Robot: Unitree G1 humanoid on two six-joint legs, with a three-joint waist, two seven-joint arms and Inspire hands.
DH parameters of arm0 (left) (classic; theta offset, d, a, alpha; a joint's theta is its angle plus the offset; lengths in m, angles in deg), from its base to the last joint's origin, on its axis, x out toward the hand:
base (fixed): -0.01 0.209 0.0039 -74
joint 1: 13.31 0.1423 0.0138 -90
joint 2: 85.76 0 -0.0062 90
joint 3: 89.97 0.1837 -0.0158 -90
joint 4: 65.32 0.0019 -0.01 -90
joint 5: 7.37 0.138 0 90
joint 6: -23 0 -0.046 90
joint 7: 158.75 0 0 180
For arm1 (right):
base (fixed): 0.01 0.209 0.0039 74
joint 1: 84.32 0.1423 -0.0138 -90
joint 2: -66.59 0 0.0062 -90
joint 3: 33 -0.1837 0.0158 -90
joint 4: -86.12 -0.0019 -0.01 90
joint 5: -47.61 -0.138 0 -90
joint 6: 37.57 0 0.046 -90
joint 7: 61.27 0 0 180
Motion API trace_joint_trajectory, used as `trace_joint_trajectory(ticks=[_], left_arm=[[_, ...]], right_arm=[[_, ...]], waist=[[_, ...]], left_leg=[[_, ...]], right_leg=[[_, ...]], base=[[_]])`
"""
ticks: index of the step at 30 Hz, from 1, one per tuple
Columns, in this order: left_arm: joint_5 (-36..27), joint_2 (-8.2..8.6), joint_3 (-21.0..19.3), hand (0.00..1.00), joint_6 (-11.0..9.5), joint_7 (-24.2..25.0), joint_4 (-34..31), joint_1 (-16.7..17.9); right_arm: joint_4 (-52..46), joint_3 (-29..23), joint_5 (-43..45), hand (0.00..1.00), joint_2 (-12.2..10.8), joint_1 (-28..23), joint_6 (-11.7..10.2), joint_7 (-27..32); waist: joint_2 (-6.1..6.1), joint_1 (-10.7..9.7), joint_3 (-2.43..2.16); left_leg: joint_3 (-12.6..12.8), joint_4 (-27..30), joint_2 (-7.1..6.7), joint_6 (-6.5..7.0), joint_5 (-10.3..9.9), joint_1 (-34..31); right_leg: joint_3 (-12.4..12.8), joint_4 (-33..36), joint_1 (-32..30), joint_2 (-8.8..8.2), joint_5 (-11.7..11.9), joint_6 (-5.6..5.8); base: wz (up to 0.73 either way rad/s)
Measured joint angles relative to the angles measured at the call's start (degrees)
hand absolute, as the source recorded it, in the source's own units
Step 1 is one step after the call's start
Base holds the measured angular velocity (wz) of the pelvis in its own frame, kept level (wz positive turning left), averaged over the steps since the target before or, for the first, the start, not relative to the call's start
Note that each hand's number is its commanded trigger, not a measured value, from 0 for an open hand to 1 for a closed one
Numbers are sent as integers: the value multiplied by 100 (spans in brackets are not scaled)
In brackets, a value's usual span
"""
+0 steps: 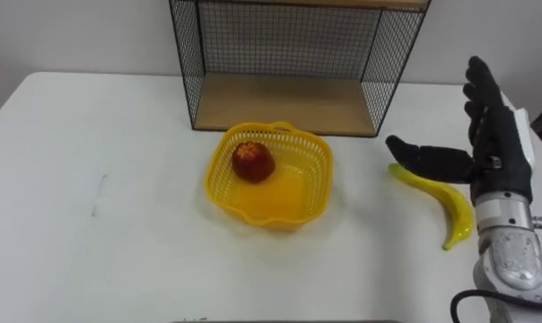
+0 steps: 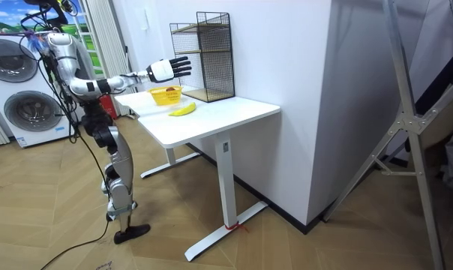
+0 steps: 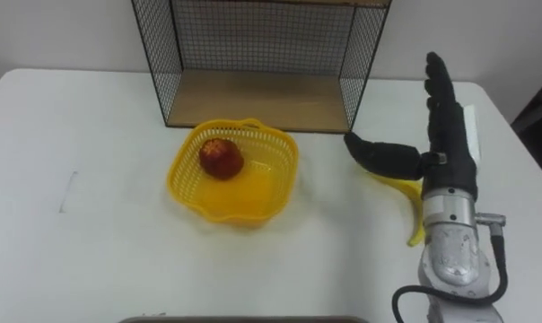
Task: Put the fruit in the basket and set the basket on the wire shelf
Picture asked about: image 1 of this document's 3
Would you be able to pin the yellow plastic basket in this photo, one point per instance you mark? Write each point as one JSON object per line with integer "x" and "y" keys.
{"x": 271, "y": 179}

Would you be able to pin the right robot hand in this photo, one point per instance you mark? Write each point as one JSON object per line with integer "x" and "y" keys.
{"x": 500, "y": 148}

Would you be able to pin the yellow banana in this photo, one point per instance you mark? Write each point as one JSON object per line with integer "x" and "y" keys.
{"x": 450, "y": 197}

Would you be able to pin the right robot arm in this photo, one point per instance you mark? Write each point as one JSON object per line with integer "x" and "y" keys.
{"x": 513, "y": 255}

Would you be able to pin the white desk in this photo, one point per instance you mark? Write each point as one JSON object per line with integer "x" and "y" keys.
{"x": 163, "y": 224}

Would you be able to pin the red apple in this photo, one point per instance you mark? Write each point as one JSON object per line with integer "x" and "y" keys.
{"x": 253, "y": 161}

